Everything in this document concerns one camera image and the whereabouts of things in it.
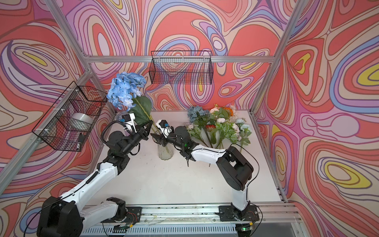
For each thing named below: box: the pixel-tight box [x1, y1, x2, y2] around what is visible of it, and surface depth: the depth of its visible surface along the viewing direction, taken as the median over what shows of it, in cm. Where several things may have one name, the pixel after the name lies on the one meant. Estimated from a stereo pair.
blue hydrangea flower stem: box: [106, 72, 160, 135], surface depth 59 cm
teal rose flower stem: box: [187, 105, 213, 148], surface depth 107 cm
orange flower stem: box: [222, 106, 234, 118], surface depth 113 cm
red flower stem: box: [205, 124, 217, 149], surface depth 104 cm
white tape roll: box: [70, 112, 94, 129], surface depth 73 cm
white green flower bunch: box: [216, 117, 252, 153], surface depth 101 cm
